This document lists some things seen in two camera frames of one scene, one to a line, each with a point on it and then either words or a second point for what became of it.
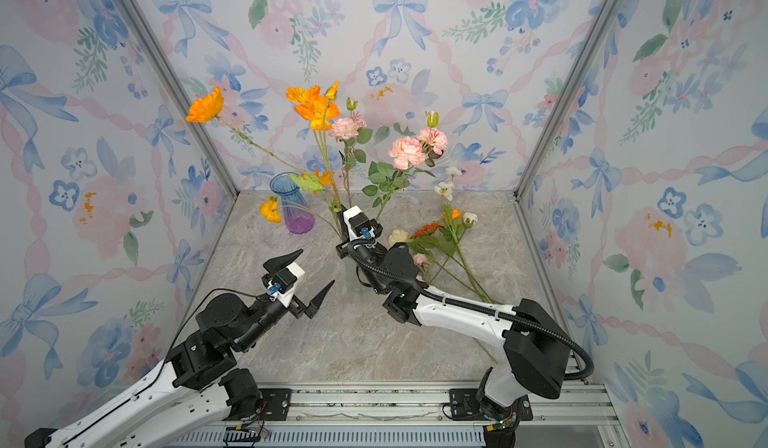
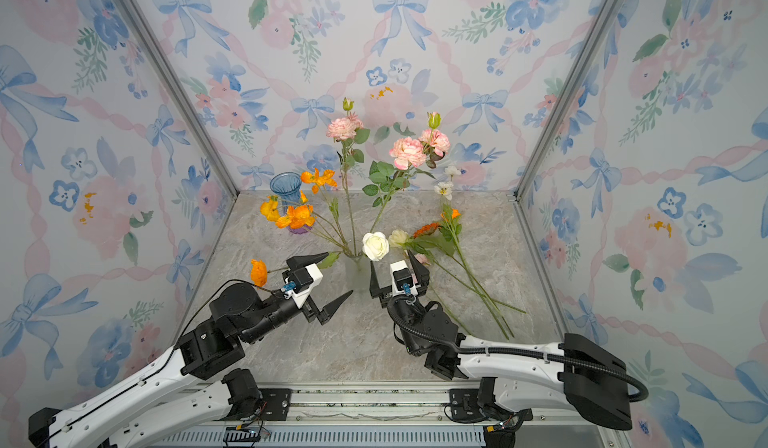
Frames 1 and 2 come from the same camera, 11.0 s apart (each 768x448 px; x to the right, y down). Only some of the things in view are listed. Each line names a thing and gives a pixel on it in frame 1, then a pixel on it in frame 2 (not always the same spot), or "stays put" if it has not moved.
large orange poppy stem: x=207 y=110 → x=299 y=217
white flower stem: x=445 y=189 stays put
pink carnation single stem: x=351 y=130 stays put
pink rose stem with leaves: x=409 y=154 stays put
